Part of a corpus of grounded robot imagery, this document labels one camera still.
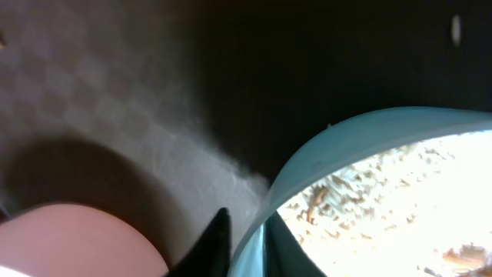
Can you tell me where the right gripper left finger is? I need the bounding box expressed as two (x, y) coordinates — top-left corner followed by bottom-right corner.
(165, 207), (231, 277)

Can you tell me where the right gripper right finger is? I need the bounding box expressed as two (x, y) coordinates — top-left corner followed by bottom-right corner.
(264, 212), (325, 277)

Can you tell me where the food scraps rice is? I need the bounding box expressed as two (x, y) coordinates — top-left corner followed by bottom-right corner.
(278, 131), (491, 277)

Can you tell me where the light blue bowl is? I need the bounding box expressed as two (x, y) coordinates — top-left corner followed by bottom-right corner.
(228, 107), (491, 276)

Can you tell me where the white bowl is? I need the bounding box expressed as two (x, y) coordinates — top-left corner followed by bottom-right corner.
(1, 204), (169, 277)

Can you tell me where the dark brown serving tray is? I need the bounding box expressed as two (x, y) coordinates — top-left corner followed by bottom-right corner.
(1, 0), (491, 264)

